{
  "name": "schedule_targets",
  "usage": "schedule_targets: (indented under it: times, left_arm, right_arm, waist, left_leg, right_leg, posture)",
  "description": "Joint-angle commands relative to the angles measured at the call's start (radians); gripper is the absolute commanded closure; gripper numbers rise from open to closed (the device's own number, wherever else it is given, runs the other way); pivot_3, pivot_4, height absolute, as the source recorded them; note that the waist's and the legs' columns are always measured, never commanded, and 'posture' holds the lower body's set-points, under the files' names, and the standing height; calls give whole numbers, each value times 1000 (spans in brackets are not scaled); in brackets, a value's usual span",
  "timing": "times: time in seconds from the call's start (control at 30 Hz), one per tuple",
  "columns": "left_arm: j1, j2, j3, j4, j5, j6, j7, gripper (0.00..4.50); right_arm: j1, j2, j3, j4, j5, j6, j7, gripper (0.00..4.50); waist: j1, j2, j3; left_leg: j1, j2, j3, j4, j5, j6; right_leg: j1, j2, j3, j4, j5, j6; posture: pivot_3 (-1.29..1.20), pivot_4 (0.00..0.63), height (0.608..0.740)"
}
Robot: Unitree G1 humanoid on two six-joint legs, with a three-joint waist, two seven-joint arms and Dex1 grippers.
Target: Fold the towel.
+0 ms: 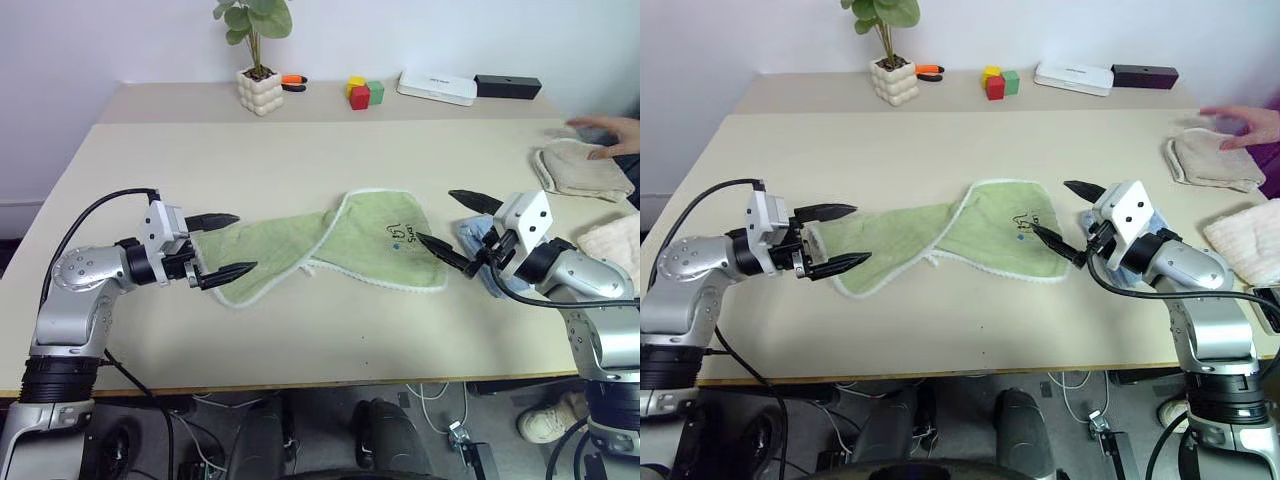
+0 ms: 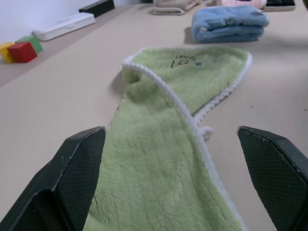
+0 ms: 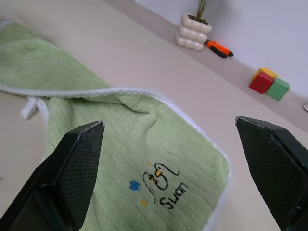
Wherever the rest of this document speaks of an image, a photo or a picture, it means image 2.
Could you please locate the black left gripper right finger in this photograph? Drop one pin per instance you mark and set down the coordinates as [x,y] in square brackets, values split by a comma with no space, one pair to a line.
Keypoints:
[276,173]

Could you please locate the flat black box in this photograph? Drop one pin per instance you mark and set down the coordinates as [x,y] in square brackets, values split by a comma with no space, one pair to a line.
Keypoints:
[98,7]

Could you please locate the folded cream towel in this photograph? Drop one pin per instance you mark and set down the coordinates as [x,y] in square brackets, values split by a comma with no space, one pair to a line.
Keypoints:
[173,6]

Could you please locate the green wooden block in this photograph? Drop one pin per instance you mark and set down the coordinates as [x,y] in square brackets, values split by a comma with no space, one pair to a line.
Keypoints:
[33,42]

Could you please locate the yellow wooden block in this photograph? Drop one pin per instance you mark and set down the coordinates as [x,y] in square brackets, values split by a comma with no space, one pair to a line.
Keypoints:
[5,51]

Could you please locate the red wooden block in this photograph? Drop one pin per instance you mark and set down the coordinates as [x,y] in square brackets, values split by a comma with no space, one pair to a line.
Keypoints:
[22,52]

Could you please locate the folded blue towel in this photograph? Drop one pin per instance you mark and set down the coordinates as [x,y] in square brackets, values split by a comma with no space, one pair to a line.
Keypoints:
[228,24]

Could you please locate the black and white tray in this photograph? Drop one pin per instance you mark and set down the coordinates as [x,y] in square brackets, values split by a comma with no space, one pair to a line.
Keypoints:
[280,5]

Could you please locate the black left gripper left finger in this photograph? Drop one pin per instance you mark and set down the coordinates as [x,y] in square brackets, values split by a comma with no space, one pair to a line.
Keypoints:
[60,183]

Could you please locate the flat white box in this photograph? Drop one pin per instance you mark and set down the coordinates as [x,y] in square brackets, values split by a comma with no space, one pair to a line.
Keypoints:
[65,25]

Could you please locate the folded pink towel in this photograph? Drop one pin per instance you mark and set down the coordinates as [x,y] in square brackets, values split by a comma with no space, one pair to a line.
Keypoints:
[240,2]

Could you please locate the light green towel white trim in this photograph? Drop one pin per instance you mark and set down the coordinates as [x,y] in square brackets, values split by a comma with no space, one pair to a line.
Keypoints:
[154,163]

